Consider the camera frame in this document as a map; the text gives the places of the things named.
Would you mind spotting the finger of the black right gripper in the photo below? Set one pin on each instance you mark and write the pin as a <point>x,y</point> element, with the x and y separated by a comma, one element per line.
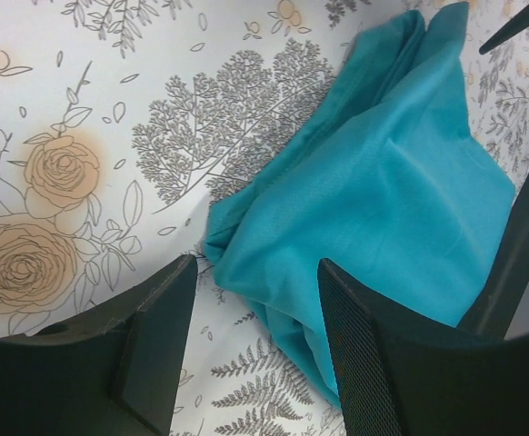
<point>495,307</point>
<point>513,27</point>

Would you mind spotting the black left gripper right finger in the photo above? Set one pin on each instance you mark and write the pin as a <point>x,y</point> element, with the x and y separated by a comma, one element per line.
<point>401,373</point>

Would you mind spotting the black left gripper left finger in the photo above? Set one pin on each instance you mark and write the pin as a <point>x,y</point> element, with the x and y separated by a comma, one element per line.
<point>111,370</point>

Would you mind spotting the teal t shirt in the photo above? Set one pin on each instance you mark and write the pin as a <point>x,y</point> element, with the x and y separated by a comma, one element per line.
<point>385,180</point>

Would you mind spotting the floral patterned table mat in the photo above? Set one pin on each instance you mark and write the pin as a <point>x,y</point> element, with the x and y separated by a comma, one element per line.
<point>122,123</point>

